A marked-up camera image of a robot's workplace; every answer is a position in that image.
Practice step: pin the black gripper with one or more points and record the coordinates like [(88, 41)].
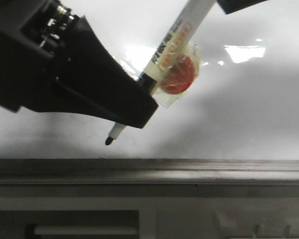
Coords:
[(30, 35)]

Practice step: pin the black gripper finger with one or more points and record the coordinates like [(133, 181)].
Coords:
[(83, 78), (231, 6)]

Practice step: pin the black white whiteboard marker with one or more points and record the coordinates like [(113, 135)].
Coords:
[(175, 64)]

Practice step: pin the white whiteboard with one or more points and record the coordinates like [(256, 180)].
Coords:
[(243, 105)]

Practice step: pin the grey aluminium whiteboard tray rail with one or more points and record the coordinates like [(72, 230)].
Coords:
[(147, 171)]

